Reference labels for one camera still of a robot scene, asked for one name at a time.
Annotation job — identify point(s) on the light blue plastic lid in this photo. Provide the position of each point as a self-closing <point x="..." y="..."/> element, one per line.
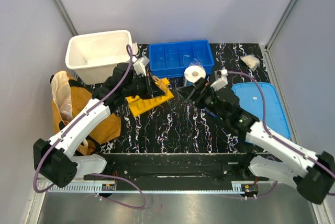
<point x="265" y="105"/>

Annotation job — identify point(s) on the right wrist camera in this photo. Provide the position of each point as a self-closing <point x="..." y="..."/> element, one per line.
<point x="221" y="80"/>

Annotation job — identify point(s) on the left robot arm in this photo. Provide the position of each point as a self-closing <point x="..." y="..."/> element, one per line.
<point x="55" y="159"/>

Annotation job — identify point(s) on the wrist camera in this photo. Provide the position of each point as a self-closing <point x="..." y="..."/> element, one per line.
<point x="139" y="65"/>
<point x="221" y="80"/>

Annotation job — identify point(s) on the blue compartment tray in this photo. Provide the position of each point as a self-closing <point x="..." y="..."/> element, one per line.
<point x="166" y="59"/>

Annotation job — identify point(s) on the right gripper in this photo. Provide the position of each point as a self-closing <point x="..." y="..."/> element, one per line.
<point x="202" y="86"/>

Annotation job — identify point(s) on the tan rubber tubing knot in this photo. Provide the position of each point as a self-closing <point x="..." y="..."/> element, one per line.
<point x="156" y="79"/>

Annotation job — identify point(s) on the white plastic bin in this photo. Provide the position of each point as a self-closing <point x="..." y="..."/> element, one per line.
<point x="94" y="56"/>

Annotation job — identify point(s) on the white gauze in bag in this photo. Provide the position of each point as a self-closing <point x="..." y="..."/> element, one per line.
<point x="251" y="61"/>

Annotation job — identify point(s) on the wrapped tissue paper roll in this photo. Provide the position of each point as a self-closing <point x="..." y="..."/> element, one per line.
<point x="194" y="72"/>

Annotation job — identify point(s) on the yellow test tube rack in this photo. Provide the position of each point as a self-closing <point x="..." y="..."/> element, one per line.
<point x="139" y="106"/>

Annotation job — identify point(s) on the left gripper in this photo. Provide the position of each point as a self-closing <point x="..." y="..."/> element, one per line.
<point x="152" y="88"/>

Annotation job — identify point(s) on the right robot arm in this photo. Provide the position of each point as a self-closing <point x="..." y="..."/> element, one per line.
<point x="310" y="173"/>

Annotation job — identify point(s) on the blue safety goggles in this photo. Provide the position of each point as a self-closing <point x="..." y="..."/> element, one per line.
<point x="212" y="114"/>

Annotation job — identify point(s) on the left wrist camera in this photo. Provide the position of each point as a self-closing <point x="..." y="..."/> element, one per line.
<point x="139" y="65"/>

